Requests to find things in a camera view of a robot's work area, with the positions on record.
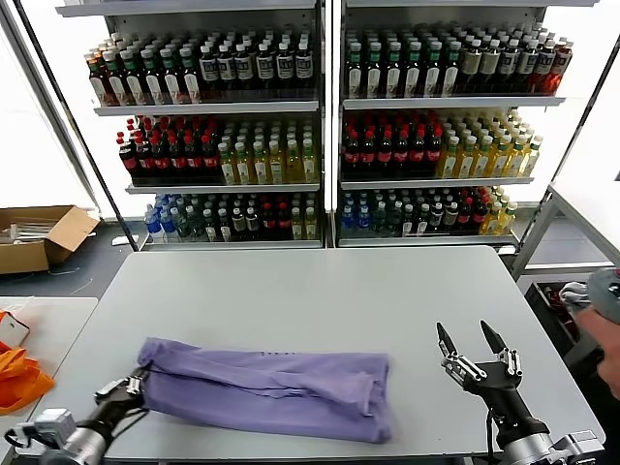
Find grey white garment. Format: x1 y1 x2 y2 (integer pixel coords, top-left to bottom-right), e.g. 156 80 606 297
558 282 593 311

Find person hand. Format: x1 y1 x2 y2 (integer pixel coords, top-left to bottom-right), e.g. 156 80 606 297
573 307 620 388

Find white orange small box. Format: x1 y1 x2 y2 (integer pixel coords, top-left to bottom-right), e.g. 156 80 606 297
0 309 32 348

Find purple t-shirt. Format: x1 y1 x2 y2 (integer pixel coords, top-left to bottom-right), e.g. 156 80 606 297
137 336 394 445

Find silver diagonal frame pole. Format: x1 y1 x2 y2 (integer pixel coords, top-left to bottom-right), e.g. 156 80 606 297
0 14 103 217

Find white packing tubes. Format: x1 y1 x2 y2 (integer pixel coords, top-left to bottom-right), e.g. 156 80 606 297
0 220 49 244

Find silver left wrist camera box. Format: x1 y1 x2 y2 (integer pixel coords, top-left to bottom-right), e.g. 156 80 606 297
14 408 75 451

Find red tea bottle white label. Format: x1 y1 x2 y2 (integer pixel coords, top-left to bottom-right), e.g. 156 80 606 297
88 51 111 107

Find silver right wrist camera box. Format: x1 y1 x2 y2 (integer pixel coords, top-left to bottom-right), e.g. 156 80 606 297
551 428 606 465

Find red garment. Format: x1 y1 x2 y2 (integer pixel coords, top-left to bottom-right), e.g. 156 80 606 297
541 286 577 335

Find dark bottle beige label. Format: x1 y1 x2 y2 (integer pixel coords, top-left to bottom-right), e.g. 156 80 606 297
462 39 483 96
480 38 503 96

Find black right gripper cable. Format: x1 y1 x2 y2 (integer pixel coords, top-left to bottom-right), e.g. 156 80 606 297
483 409 505 465

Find cola bottle red cap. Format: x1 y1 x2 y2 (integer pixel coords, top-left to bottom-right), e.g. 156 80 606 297
119 135 142 179
377 129 396 171
201 135 221 179
393 129 413 171
185 135 204 179
276 201 293 241
343 128 362 171
262 201 278 241
472 197 488 236
458 197 474 236
137 137 157 179
425 128 445 171
410 129 429 171
152 136 172 179
169 135 188 179
360 129 379 171

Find red orange drink bottle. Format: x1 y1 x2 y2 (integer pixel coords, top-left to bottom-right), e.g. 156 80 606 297
551 41 576 96

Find orange cloth bag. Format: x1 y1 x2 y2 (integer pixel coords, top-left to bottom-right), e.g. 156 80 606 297
0 341 56 417

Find black storage crate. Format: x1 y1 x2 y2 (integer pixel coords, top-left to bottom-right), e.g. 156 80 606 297
525 279 602 362

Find grey metal shelf rack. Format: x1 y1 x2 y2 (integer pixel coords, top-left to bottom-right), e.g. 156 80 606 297
332 0 600 248
55 0 325 251

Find grey metal frame table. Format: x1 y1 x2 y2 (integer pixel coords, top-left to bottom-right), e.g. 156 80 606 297
511 181 620 372

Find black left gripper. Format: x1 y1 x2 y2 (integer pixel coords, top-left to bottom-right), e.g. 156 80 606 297
89 370 149 432

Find open cardboard box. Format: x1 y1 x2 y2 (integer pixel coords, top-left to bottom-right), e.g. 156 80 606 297
0 204 102 275

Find grey red rounded object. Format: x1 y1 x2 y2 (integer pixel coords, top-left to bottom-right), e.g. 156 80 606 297
587 267 620 324

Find dark bottle blue label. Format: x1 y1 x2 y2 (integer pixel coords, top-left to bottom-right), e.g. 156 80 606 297
234 42 255 101
275 41 296 100
536 39 558 96
256 42 276 100
500 38 522 96
217 43 237 101
199 43 221 101
294 41 316 100
519 38 541 96

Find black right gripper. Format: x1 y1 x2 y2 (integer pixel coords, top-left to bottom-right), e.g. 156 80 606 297
435 318 550 445

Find dark diagonal frame pole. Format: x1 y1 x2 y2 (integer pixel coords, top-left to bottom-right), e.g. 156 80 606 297
14 0 141 252

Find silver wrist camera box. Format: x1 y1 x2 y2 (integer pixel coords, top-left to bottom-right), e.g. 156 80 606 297
14 408 75 451
551 428 606 465

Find black left camera cable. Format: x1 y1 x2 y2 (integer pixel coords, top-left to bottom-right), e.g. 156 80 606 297
3 427 31 452

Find thin diagonal frame pole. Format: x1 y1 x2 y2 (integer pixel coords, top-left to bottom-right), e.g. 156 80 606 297
546 33 620 195

